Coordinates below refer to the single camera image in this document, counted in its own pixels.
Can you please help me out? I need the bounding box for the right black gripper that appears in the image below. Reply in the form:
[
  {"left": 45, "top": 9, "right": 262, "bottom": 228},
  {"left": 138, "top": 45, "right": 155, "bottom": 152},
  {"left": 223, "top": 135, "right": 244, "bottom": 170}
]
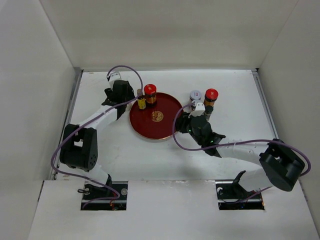
[{"left": 173, "top": 111, "right": 204, "bottom": 146}]

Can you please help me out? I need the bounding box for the small yellow label oil bottle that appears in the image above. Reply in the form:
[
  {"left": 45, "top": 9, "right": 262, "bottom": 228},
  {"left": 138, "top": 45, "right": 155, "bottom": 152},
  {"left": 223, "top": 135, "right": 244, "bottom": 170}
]
[{"left": 137, "top": 88, "right": 147, "bottom": 110}]

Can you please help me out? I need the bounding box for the red lid chili sauce jar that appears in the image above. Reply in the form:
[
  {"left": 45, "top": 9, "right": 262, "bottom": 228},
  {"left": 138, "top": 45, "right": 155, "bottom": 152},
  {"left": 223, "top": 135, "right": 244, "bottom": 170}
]
[{"left": 143, "top": 83, "right": 157, "bottom": 106}]

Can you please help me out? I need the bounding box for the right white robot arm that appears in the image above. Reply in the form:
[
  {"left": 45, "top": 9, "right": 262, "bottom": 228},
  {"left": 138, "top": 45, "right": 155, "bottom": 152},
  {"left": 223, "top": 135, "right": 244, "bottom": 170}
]
[{"left": 172, "top": 112, "right": 309, "bottom": 198}]

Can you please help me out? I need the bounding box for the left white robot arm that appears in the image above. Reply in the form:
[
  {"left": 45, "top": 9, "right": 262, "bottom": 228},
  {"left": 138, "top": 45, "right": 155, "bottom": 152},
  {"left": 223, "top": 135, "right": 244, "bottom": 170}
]
[{"left": 59, "top": 80, "right": 135, "bottom": 200}]

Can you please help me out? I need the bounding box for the black cap spice bottle right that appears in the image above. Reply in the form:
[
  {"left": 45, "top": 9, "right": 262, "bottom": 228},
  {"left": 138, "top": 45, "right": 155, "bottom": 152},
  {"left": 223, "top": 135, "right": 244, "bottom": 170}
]
[{"left": 203, "top": 105, "right": 214, "bottom": 122}]

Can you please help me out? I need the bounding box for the white lid sauce jar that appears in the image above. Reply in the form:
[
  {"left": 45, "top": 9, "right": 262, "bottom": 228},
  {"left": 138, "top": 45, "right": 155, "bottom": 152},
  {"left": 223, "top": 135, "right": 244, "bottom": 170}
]
[{"left": 189, "top": 90, "right": 202, "bottom": 102}]

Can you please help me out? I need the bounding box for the red lid chili jar right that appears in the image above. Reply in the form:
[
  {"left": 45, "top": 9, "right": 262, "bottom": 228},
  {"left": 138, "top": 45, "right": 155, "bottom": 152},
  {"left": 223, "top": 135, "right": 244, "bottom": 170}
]
[{"left": 203, "top": 88, "right": 219, "bottom": 107}]

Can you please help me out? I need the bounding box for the round red tray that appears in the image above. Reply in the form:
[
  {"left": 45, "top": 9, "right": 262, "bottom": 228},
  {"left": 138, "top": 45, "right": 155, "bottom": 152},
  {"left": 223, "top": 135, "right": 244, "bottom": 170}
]
[{"left": 129, "top": 92, "right": 182, "bottom": 140}]

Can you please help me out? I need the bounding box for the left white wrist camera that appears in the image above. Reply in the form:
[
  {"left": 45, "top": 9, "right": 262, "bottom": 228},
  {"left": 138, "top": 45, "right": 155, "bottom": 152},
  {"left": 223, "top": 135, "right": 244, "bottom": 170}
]
[{"left": 106, "top": 71, "right": 122, "bottom": 82}]

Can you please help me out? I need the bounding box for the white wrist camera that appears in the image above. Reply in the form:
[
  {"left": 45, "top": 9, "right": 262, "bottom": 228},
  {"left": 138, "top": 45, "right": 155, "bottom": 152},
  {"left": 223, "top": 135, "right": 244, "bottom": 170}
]
[
  {"left": 106, "top": 71, "right": 122, "bottom": 82},
  {"left": 188, "top": 102, "right": 206, "bottom": 118}
]

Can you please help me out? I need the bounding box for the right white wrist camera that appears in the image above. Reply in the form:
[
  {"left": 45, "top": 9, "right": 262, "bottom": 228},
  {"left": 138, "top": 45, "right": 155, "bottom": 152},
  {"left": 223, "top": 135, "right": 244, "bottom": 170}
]
[{"left": 188, "top": 102, "right": 206, "bottom": 118}]

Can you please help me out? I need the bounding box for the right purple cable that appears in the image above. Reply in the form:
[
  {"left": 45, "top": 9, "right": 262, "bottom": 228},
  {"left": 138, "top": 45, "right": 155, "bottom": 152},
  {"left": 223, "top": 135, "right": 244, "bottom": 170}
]
[{"left": 172, "top": 104, "right": 312, "bottom": 177}]

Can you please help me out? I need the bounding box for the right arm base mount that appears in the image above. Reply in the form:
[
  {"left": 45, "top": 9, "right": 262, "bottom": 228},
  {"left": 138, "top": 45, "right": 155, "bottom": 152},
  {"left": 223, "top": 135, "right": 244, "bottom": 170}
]
[{"left": 215, "top": 170, "right": 265, "bottom": 211}]

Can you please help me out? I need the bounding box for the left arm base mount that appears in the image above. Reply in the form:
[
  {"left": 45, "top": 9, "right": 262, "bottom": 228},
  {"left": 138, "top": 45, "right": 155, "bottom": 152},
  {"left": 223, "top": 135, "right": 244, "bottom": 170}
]
[{"left": 77, "top": 181, "right": 129, "bottom": 211}]

